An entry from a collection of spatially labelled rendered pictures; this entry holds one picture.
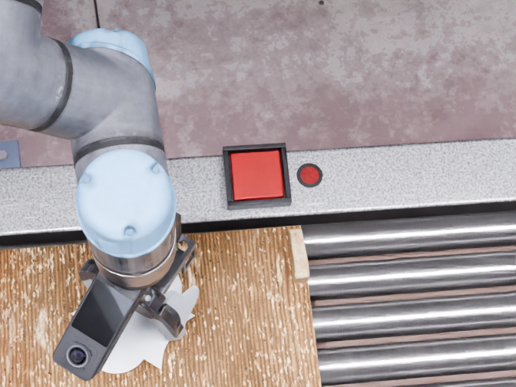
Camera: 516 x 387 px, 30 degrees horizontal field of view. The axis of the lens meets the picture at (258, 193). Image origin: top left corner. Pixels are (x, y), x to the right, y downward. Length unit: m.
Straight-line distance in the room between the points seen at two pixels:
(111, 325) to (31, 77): 0.28
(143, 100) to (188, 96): 1.41
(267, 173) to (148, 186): 0.42
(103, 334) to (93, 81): 0.26
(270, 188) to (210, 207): 0.08
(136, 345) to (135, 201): 0.35
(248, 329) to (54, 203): 0.27
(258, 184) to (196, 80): 1.11
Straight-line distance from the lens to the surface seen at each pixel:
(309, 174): 1.17
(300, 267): 1.08
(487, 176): 1.21
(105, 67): 0.78
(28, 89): 0.73
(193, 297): 1.03
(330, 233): 1.14
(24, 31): 0.73
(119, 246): 0.75
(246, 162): 1.15
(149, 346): 1.06
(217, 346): 1.08
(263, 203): 1.13
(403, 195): 1.18
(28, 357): 1.09
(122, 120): 0.78
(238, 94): 2.22
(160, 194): 0.74
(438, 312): 1.14
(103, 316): 0.91
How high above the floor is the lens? 2.00
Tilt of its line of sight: 70 degrees down
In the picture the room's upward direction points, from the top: 11 degrees clockwise
